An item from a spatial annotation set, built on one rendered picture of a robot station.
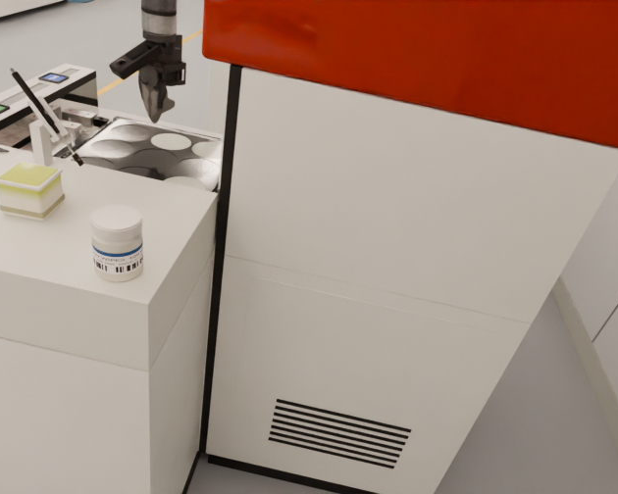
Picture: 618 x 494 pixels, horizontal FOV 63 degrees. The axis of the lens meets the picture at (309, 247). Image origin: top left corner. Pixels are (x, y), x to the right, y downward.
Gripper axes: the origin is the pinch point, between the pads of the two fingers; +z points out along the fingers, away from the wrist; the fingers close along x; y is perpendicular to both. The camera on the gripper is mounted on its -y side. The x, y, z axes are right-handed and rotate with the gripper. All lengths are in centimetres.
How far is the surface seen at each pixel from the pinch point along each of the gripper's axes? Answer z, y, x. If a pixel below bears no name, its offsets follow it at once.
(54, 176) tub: -5.7, -36.4, -25.2
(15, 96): 1.7, -19.3, 28.4
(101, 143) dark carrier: 7.4, -9.6, 6.9
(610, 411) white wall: 93, 119, -128
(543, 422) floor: 97, 97, -111
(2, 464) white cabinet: 54, -55, -28
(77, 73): 1.3, 2.4, 38.3
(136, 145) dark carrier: 7.3, -3.0, 1.9
